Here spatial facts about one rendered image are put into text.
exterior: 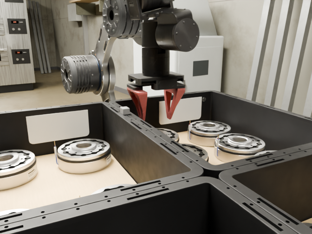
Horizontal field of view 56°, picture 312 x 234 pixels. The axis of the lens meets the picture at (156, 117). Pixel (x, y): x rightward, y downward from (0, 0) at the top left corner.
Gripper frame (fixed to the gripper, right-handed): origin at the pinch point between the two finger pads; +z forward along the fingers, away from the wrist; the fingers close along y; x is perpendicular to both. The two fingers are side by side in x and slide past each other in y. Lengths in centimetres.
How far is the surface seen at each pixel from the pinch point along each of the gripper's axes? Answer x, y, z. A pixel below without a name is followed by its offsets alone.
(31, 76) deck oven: 539, -7, 70
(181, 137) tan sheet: 4.2, 9.0, 7.7
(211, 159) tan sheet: -9.8, 8.0, 7.5
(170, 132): 1.7, 4.4, 4.8
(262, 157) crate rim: -29.8, 1.1, -2.7
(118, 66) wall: 464, 139, 51
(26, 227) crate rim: -32.4, -26.5, -3.0
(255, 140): -10.7, 18.3, 4.7
